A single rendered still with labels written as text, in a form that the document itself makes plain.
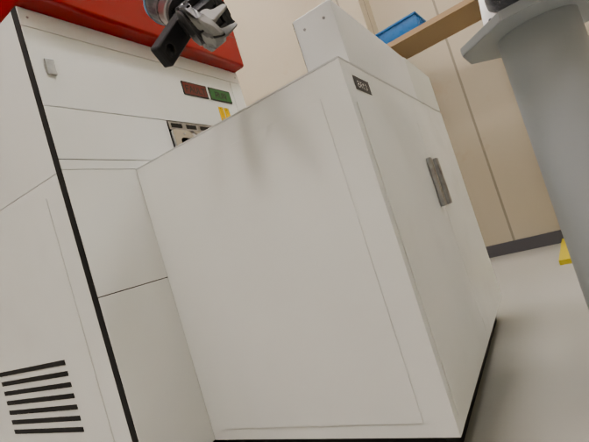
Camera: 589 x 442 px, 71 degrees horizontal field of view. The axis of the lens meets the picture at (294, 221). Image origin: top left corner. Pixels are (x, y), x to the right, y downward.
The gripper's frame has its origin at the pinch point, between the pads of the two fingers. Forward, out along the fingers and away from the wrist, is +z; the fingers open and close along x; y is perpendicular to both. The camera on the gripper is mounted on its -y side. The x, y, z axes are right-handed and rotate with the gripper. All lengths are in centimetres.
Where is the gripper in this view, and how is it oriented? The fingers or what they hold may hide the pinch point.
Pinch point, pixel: (216, 36)
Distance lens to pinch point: 79.7
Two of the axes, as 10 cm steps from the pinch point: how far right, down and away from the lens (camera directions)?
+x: 4.0, 5.6, 7.2
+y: 7.2, -6.8, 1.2
